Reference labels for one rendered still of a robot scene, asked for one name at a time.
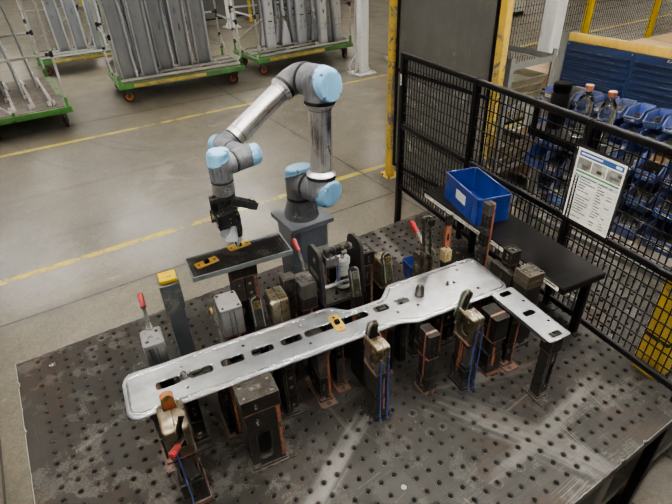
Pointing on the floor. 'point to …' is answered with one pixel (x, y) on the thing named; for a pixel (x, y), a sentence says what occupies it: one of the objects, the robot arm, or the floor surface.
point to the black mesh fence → (544, 203)
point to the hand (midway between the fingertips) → (238, 241)
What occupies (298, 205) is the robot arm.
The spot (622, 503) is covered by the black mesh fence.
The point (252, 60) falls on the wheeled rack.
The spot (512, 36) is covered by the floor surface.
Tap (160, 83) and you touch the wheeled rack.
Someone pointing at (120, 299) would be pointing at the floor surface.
